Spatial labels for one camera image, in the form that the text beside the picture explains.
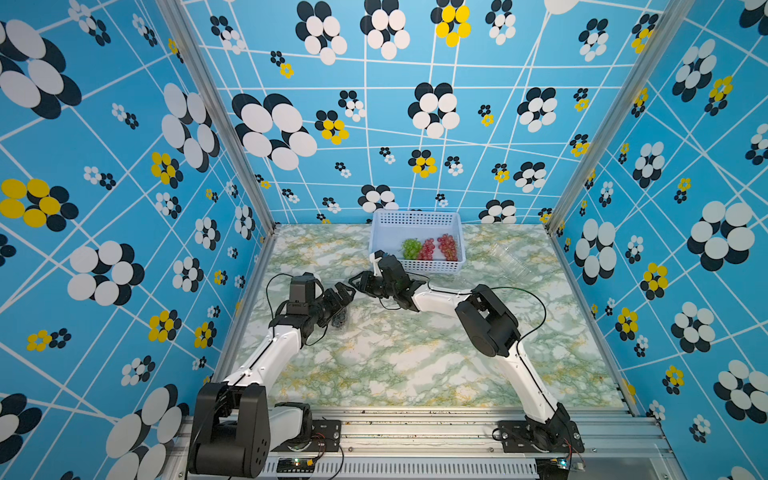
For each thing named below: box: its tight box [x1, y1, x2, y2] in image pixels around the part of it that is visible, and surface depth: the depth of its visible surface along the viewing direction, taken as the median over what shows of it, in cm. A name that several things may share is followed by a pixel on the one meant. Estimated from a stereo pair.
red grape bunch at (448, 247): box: [437, 233, 458, 262], surface depth 113 cm
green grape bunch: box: [402, 238, 423, 260], surface depth 114 cm
